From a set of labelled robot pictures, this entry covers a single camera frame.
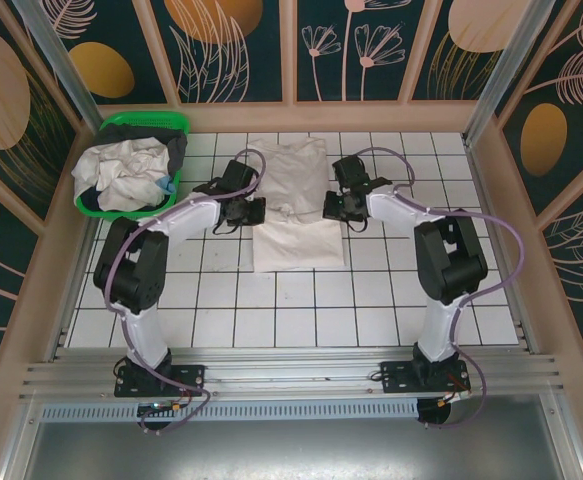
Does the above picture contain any aluminium mounting rail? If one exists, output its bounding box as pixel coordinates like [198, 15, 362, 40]
[18, 347, 567, 401]

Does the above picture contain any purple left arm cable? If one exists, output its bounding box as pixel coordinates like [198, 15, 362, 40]
[104, 147, 267, 435]

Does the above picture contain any slotted grey cable duct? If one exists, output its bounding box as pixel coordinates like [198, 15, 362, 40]
[38, 399, 420, 421]

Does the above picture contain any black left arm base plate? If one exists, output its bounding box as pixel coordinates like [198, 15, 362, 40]
[113, 362, 207, 400]

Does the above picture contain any aluminium frame post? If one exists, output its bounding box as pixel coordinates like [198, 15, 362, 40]
[463, 0, 555, 146]
[13, 0, 102, 139]

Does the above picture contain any grey metal sheet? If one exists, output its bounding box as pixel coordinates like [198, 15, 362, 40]
[0, 394, 583, 480]

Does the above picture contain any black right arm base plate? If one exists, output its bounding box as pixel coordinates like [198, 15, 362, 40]
[378, 360, 472, 396]

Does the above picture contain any dark grey t-shirt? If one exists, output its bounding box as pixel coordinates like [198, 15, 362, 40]
[98, 123, 190, 179]

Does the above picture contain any crumpled white t-shirt pile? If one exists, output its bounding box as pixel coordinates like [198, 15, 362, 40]
[72, 138, 172, 212]

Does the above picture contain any navy garment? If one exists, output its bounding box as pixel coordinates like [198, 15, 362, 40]
[77, 186, 103, 212]

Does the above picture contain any green plastic laundry basket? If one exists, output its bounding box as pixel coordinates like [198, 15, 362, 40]
[74, 111, 191, 222]

